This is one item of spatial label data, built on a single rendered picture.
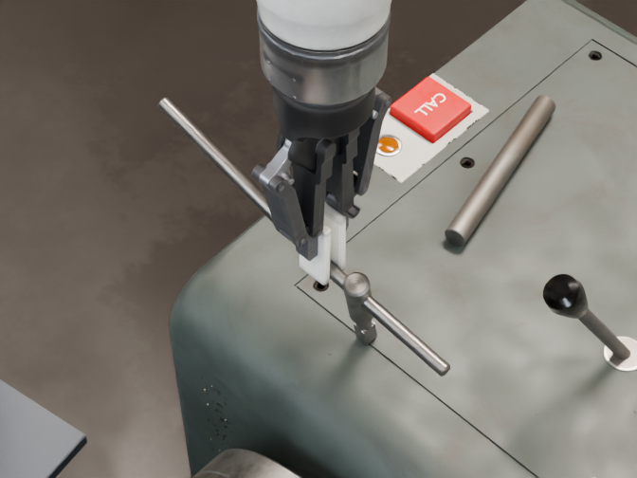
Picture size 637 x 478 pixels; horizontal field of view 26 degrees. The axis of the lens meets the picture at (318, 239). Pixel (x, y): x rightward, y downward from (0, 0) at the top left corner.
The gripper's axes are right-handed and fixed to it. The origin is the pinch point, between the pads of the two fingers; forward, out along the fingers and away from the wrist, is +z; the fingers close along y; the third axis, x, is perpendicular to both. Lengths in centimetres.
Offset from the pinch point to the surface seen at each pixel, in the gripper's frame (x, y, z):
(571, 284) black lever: 18.2, -9.2, -2.4
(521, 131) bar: -0.9, -29.2, 10.3
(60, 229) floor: -116, -41, 138
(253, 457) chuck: 3.1, 11.8, 17.1
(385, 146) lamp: -10.2, -19.7, 12.1
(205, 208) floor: -98, -67, 138
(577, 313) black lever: 19.5, -8.9, 0.1
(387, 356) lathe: 6.3, -1.8, 12.4
